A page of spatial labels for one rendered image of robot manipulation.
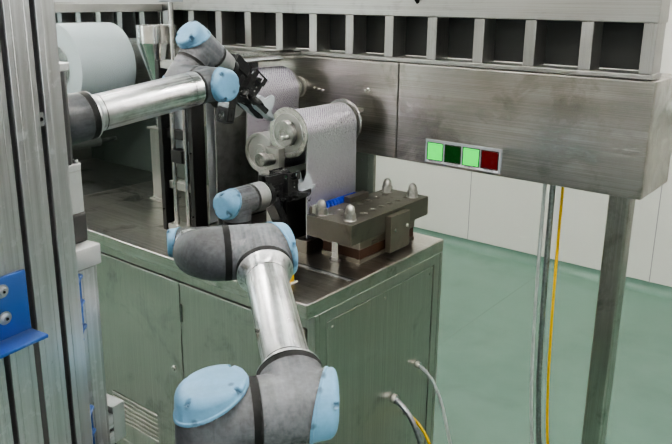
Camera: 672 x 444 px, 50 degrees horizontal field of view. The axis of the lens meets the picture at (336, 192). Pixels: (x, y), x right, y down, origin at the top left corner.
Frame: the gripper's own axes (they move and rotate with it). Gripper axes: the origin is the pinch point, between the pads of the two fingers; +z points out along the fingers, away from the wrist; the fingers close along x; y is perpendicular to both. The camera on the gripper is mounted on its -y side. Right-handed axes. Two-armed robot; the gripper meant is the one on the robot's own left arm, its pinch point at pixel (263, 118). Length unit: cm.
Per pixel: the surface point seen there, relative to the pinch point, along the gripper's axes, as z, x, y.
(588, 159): 40, -74, 24
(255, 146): 16.6, 15.2, -1.6
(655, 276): 291, -40, 85
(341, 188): 38.1, -4.7, -0.5
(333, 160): 28.8, -4.6, 4.3
